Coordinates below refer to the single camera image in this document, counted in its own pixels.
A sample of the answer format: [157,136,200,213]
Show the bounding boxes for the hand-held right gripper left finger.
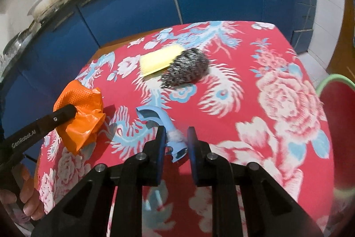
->
[31,126,167,237]

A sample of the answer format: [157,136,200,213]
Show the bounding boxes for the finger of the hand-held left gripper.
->
[35,104,77,134]

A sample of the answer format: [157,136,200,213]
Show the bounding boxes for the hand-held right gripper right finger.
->
[187,127,324,237]

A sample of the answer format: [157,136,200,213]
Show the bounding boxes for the orange plastic bag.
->
[53,80,106,155]

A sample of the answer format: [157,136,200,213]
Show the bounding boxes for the light blue plastic hook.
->
[136,105,189,163]

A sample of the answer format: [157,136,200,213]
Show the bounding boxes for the red basin with green rim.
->
[316,73,355,200]

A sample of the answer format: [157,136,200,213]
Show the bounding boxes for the person's left hand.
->
[0,164,45,221]

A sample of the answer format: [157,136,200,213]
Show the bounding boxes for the red floral tablecloth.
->
[36,20,335,237]

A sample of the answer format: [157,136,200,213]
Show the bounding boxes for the steel wool scourer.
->
[160,48,210,86]

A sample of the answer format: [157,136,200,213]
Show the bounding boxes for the yellow sponge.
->
[139,44,185,77]

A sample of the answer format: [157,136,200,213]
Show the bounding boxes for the wooden door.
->
[326,0,355,79]

